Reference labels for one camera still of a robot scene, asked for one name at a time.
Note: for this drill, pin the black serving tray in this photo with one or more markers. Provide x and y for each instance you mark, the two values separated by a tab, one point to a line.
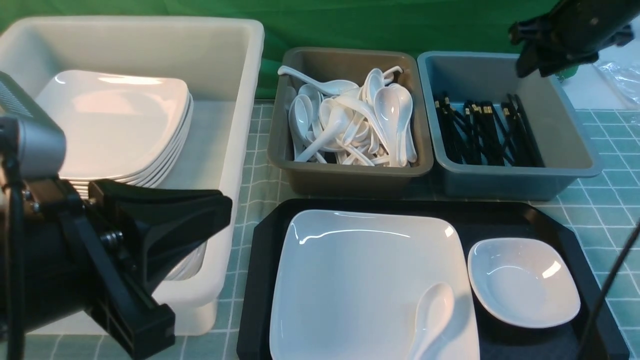
474	222

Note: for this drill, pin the brown spoon bin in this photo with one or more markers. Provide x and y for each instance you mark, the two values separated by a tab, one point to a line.
318	179

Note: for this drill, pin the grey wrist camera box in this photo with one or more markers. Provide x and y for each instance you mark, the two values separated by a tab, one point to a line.
37	141

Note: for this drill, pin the white square rice plate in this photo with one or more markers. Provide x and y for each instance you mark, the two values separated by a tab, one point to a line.
348	285

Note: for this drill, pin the white small sauce bowl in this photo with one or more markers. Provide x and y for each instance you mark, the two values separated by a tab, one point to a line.
523	282

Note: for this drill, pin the pile of white spoons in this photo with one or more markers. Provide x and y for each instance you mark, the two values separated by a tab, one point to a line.
361	125

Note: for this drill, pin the bundle of black chopsticks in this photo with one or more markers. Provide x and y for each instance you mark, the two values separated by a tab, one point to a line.
481	133

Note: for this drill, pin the top stacked white square plate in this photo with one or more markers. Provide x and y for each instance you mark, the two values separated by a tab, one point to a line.
115	125

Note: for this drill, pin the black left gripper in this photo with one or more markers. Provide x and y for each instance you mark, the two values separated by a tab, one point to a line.
67	269

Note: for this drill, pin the green backdrop cloth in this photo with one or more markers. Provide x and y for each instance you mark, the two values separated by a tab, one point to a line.
408	26

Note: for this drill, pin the blue-grey chopstick bin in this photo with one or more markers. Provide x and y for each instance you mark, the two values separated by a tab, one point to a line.
566	151

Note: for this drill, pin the white ceramic soup spoon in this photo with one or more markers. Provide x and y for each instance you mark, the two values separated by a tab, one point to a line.
433	314

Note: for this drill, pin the large white plastic tub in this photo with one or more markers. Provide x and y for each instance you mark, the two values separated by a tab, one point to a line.
219	60

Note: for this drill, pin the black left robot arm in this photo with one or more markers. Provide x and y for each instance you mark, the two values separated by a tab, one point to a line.
12	233

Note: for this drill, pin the clear plastic bag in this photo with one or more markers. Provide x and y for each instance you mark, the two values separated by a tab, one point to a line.
624	78

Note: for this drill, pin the bottom stacked white plate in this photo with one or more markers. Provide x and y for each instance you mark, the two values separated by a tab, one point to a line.
80	190

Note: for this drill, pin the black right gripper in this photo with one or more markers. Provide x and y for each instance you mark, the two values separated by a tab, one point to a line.
572	34

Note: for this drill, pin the green checked tablecloth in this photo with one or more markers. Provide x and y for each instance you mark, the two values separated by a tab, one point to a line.
602	211

